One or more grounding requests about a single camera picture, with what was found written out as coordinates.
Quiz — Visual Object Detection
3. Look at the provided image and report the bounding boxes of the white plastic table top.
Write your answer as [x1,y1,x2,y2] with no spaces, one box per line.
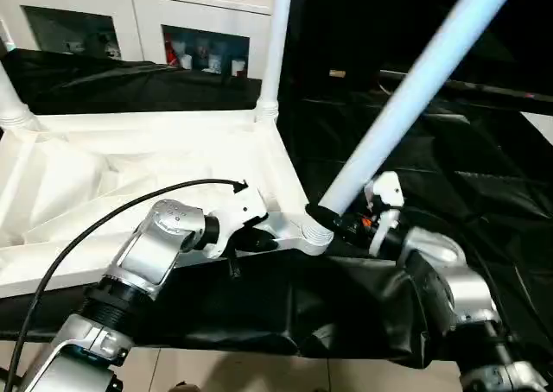
[0,107,334,294]

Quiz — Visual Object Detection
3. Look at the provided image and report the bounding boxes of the white plastic table leg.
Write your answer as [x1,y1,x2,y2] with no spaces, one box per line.
[304,0,524,237]
[253,0,296,123]
[0,60,37,132]

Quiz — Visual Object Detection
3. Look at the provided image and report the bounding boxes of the black work mat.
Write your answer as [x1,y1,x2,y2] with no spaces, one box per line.
[0,47,553,367]

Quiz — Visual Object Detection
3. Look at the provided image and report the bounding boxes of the white bottle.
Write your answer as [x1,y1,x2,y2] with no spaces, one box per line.
[204,48,222,73]

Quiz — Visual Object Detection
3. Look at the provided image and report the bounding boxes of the dark metal rod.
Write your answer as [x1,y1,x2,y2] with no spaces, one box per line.
[376,68,553,101]

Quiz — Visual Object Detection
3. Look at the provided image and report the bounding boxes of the white flat board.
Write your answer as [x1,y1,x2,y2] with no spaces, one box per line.
[521,111,553,149]

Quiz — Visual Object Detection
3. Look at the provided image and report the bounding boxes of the white glass-door cabinet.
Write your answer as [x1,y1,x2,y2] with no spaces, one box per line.
[0,0,276,78]

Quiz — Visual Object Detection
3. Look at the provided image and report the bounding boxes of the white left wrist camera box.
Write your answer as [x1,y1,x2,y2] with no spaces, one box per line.
[203,185,270,259]

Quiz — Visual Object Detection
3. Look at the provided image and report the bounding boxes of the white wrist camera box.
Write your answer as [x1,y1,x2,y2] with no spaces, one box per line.
[363,172,407,256]
[203,185,270,259]

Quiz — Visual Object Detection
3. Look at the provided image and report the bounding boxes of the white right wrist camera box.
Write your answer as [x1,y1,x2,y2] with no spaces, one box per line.
[363,172,407,256]

